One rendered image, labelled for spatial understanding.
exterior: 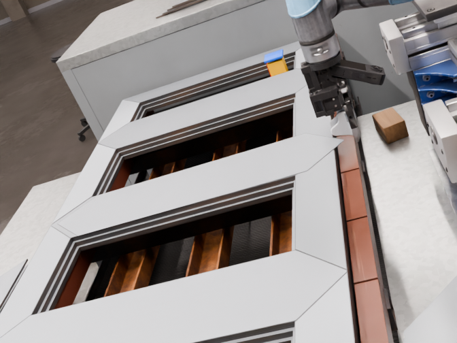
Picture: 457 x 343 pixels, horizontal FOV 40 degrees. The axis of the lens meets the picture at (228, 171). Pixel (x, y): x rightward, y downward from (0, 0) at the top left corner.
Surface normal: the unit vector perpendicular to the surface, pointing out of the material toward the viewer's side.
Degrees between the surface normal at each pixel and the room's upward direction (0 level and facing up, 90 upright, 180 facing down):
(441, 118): 0
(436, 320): 0
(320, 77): 90
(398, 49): 90
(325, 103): 90
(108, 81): 90
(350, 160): 0
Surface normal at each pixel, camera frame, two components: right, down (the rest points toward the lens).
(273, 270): -0.36, -0.82
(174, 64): -0.09, 0.51
